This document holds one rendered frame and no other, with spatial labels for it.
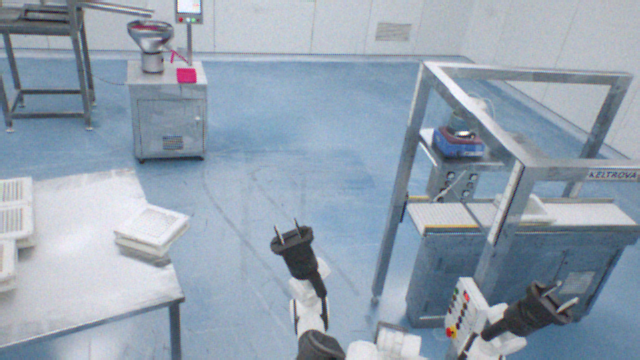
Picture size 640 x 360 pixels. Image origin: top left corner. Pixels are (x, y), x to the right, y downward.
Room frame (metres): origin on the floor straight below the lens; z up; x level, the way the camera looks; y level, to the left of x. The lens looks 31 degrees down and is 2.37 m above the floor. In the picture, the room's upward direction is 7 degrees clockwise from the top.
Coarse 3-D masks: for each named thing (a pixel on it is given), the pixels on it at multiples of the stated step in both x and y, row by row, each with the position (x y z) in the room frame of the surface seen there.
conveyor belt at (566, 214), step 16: (416, 208) 2.37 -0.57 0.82; (432, 208) 2.39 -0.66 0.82; (448, 208) 2.42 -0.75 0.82; (560, 208) 2.58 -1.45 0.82; (576, 208) 2.60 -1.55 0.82; (592, 208) 2.63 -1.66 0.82; (608, 208) 2.65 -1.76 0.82; (416, 224) 2.25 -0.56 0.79; (432, 224) 2.24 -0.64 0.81; (448, 224) 2.26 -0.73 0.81; (464, 224) 2.28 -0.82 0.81; (560, 224) 2.40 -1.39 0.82
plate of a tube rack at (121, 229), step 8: (144, 208) 1.95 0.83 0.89; (152, 208) 1.96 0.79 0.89; (160, 208) 1.97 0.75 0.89; (136, 216) 1.88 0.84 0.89; (184, 216) 1.93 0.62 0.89; (176, 224) 1.86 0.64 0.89; (120, 232) 1.75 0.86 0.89; (128, 232) 1.76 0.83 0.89; (136, 232) 1.76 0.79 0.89; (168, 232) 1.79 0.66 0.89; (144, 240) 1.72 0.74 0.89; (152, 240) 1.72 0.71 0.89; (160, 240) 1.73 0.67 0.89; (168, 240) 1.76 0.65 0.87
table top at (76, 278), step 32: (64, 192) 2.09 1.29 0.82; (96, 192) 2.13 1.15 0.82; (128, 192) 2.17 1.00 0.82; (64, 224) 1.84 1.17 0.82; (96, 224) 1.87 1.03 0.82; (32, 256) 1.61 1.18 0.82; (64, 256) 1.63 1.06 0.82; (96, 256) 1.66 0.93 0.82; (128, 256) 1.68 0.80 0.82; (32, 288) 1.43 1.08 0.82; (64, 288) 1.45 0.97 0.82; (96, 288) 1.47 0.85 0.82; (128, 288) 1.49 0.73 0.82; (160, 288) 1.51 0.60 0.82; (0, 320) 1.26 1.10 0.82; (32, 320) 1.28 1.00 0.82; (64, 320) 1.29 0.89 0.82; (96, 320) 1.31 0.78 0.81; (0, 352) 1.15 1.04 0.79
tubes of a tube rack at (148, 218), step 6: (144, 216) 1.88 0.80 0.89; (150, 216) 1.89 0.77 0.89; (156, 216) 1.89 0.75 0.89; (162, 216) 1.90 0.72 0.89; (168, 216) 1.90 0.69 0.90; (138, 222) 1.83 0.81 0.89; (144, 222) 1.83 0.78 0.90; (150, 222) 1.84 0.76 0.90; (156, 222) 1.85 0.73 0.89; (162, 222) 1.85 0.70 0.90; (168, 222) 1.85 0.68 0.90; (138, 228) 1.79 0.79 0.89; (150, 228) 1.80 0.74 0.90; (156, 228) 1.80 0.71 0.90; (162, 228) 1.81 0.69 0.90; (156, 234) 1.77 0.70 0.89
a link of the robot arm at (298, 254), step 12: (300, 228) 1.12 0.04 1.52; (276, 240) 1.09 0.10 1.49; (288, 240) 1.09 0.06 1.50; (300, 240) 1.08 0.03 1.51; (312, 240) 1.09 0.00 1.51; (276, 252) 1.06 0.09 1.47; (288, 252) 1.06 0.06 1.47; (300, 252) 1.08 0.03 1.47; (312, 252) 1.11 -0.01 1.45; (288, 264) 1.08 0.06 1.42; (300, 264) 1.07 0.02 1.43; (312, 264) 1.09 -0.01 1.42
